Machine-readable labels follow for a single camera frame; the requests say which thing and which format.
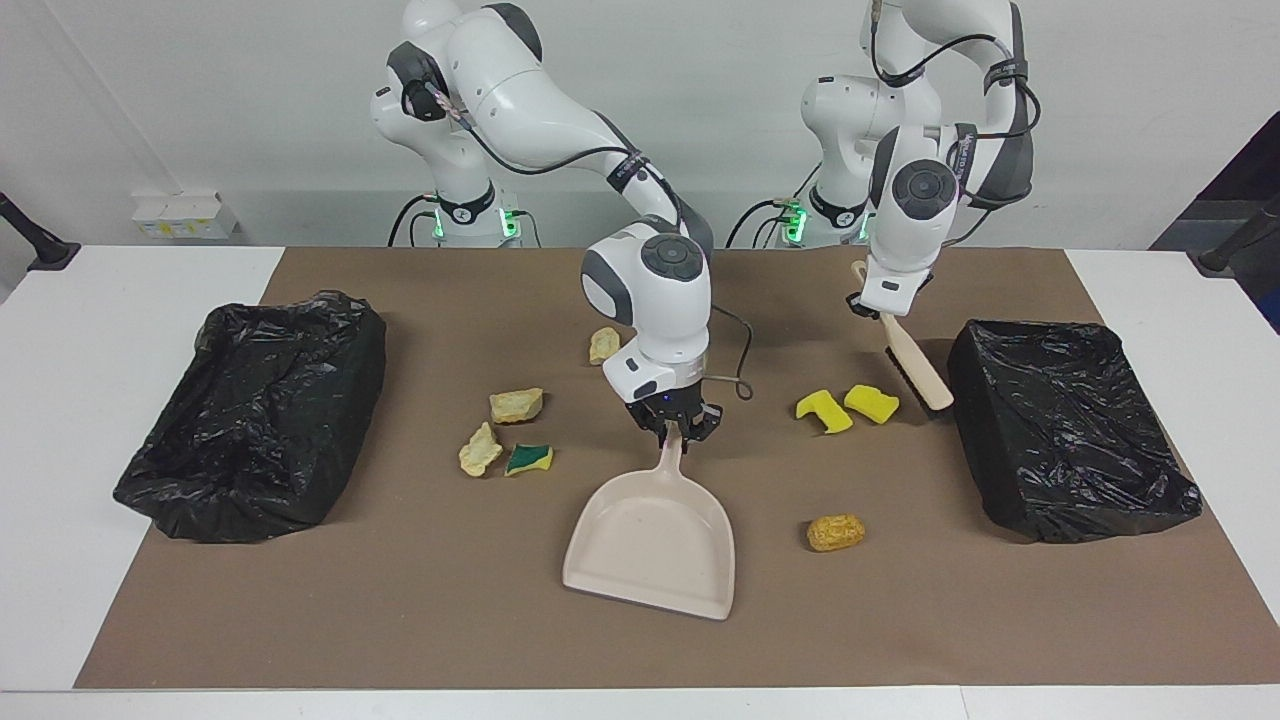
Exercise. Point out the small green-topped yellow sponge wedge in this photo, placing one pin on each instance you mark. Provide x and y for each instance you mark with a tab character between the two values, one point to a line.
530	460

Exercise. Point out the beige hand brush black bristles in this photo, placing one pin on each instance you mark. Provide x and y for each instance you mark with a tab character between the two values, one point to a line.
915	360

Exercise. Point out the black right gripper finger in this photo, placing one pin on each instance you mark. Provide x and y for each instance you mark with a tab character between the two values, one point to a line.
652	428
703	422

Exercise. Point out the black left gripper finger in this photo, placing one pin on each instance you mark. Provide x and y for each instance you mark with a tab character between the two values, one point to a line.
862	308

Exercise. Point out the white wall socket box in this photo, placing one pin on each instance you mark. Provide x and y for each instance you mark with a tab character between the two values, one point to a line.
185	218

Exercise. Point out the beige plastic dustpan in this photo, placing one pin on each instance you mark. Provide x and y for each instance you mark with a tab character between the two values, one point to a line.
650	550

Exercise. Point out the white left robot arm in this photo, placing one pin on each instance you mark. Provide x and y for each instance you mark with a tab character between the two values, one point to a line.
905	245

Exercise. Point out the bin with black bag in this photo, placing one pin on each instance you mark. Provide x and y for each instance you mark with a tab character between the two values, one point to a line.
1070	440
250	430

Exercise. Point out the small round beige foam chunk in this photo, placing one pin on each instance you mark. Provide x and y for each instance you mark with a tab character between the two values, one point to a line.
604	345

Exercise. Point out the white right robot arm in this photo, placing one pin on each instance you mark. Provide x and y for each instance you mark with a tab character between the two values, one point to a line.
520	110

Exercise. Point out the orange-brown sponge lump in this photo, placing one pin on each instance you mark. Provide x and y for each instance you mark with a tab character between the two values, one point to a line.
835	533

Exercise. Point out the wide beige foam chunk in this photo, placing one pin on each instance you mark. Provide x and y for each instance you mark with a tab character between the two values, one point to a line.
516	405

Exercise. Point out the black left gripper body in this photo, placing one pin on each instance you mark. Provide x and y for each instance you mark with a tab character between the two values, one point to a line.
926	282

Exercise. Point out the black stand foot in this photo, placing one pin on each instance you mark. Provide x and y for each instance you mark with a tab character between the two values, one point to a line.
45	250
1225	258

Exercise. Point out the dark side panel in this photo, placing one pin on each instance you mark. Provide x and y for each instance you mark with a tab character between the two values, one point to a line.
1240	180

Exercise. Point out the tall beige foam chunk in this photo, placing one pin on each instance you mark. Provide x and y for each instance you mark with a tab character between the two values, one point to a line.
481	452

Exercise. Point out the brown paper table mat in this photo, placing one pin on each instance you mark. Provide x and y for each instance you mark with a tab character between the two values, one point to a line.
400	600

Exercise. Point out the notched yellow sponge piece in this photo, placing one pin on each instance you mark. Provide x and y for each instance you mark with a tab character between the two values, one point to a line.
822	410

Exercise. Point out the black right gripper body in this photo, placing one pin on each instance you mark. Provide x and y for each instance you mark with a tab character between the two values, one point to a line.
665	402

